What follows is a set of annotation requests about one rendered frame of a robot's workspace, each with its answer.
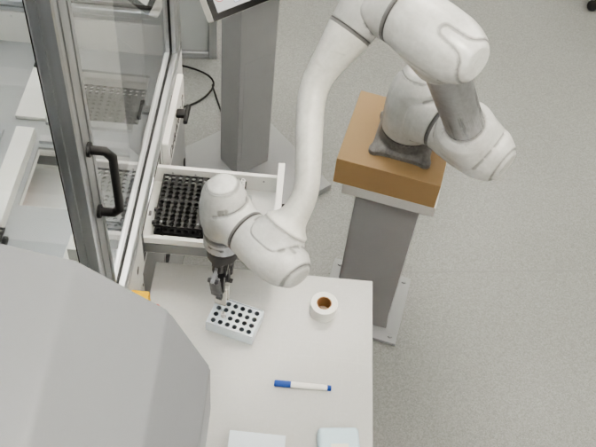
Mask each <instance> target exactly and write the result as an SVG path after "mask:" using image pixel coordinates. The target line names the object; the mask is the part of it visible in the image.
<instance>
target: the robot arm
mask: <svg viewBox="0 0 596 447"><path fill-rule="evenodd" d="M375 38H378V39H380V40H381V41H383V42H385V43H386V44H388V45H389V46H390V47H391V48H392V49H393V50H394V51H395V52H397V53H398V54H399V57H400V58H401V59H402V60H403V61H404V62H405V63H406V64H407V66H406V67H404V68H403V69H402V70H401V71H400V72H398V73H397V75H396V76H395V78H394V80H393V81H392V83H391V84H390V86H389V89H388V94H387V97H386V100H385V105H384V109H383V111H381V112H380V124H379V127H378V129H377V132H376V135H375V138H374V140H373V142H372V143H371V144H370V146H369V149H368V152H369V154H371V155H379V156H384V157H388V158H390V159H394V160H398V161H403V162H407V163H410V164H413V165H416V166H418V167H420V168H422V169H429V168H430V165H431V160H430V156H431V153H432V150H433V151H434V152H435V153H436V154H437V155H438V156H440V157H441V158H442V159H443V160H445V161H446V162H448V163H449V164H450V165H452V167H454V168H455V169H457V170H458V171H460V172H462V173H463V174H465V175H467V176H469V177H472V178H474V179H477V180H482V181H491V180H497V179H499V178H500V177H501V176H502V175H503V174H504V173H505V172H506V171H507V169H508V168H509V167H510V165H511V164H512V163H513V161H514V159H515V156H516V146H515V143H514V140H513V138H512V136H511V135H510V133H509V132H508V131H507V130H506V129H504V127H503V126H502V125H501V123H500V122H499V121H498V119H497V118H496V117H495V115H494V114H493V113H492V111H491V110H490V109H489V108H488V107H487V106H486V105H485V104H483V103H481V102H480V101H479V98H478V95H477V91H476V87H475V85H474V78H475V77H476V76H477V75H478V74H479V73H481V71H482V70H483V68H484V67H485V65H486V63H487V61H488V58H489V56H490V41H489V39H488V37H487V36H486V35H485V33H484V31H483V30H482V28H481V26H480V25H479V24H478V23H477V22H476V21H475V20H474V19H473V18H472V17H471V16H469V15H468V14H467V13H465V12H464V11H462V10H461V9H460V8H458V6H456V5H455V4H453V3H451V2H450V1H448V0H340V2H339V3H338V4H337V6H336V8H335V10H334V12H333V14H332V16H331V18H330V19H329V20H328V22H327V25H326V27H325V31H324V33H323V34H322V36H321V38H320V40H319V42H318V46H317V48H316V49H315V51H314V53H313V55H312V57H311V59H310V62H309V64H308V65H307V67H306V69H305V72H304V74H303V77H302V81H301V84H300V88H299V91H298V97H297V105H296V130H295V177H294V189H293V191H292V194H291V196H290V198H289V200H288V201H287V203H286V204H285V205H284V206H283V207H282V208H280V209H277V210H273V211H268V212H267V213H266V214H265V215H262V214H261V213H260V212H259V211H258V210H257V208H256V207H255V205H254V204H253V203H252V201H251V199H250V198H249V197H248V196H247V192H246V189H245V188H244V186H243V184H242V183H241V182H240V180H239V179H238V178H237V177H236V176H234V175H232V174H228V173H221V174H218V175H216V176H213V177H211V178H210V179H209V180H208V181H207V182H206V183H205V184H204V186H203V188H202V191H201V195H200V204H199V215H200V225H201V227H202V232H203V245H204V247H205V248H206V250H207V257H208V259H209V261H210V262H212V271H213V276H210V278H208V283H209V286H210V291H211V294H212V295H214V296H215V303H217V304H220V305H223V306H226V302H227V300H229V299H230V283H232V281H233V279H232V278H231V275H232V273H233V266H234V262H235V261H236V259H237V258H239V259H240V260H241V261H242V262H243V263H244V264H245V265H246V266H247V267H248V268H249V269H250V270H251V271H252V272H253V273H254V274H256V275H257V276H258V277H260V278H262V279H263V280H265V281H266V282H268V283H270V284H272V285H274V286H281V287H285V288H291V287H294V286H297V285H299V284H300V283H302V282H303V280H305V279H306V278H307V276H308V275H309V273H310V256H309V254H308V252H307V251H306V250H305V249H304V248H305V241H306V240H307V236H306V225H307V222H308V221H309V219H310V216H311V214H312V212H313V209H314V207H315V205H316V202H317V199H318V192H319V186H320V178H321V164H322V148H323V132H324V117H325V102H326V99H327V95H328V92H329V90H330V89H331V87H332V85H333V83H334V81H335V80H336V79H337V77H338V76H339V75H340V74H341V73H342V72H343V71H344V70H345V69H346V68H347V67H348V66H349V65H350V64H351V63H352V62H353V61H354V60H355V59H356V58H357V57H358V56H359V55H360V54H361V53H362V52H363V51H364V50H365V49H366V48H367V47H368V46H369V45H370V43H371V42H372V41H373V40H374V39H375Z"/></svg>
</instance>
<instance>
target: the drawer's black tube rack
mask: <svg viewBox="0 0 596 447"><path fill-rule="evenodd" d="M165 176H169V177H165ZM173 176H175V177H176V178H172V177H173ZM179 177H182V179H179ZM187 177H188V178H189V179H188V180H186V178H187ZM193 178H195V179H196V180H192V179H193ZM199 179H202V181H200V180H199ZM209 179H210V178H209V177H199V176H181V175H171V174H164V175H163V179H162V184H161V191H160V196H159V199H158V204H157V208H156V213H155V217H154V221H153V226H155V227H154V232H153V234H157V235H161V236H164V235H166V236H176V237H186V238H195V239H203V232H202V227H201V225H200V215H199V204H200V195H201V191H202V188H203V186H204V184H205V183H206V182H207V181H208V180H209ZM165 180H168V181H165ZM173 180H174V181H175V182H172V181H173ZM178 181H181V182H182V183H180V182H178ZM186 182H188V183H186ZM192 183H195V184H192ZM200 183H202V184H200Z"/></svg>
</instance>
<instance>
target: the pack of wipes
mask: <svg viewBox="0 0 596 447"><path fill-rule="evenodd" d="M317 445H318V447H360V443H359V434H358V429H357V428H356V427H322V428H320V429H319V430H318V433H317Z"/></svg>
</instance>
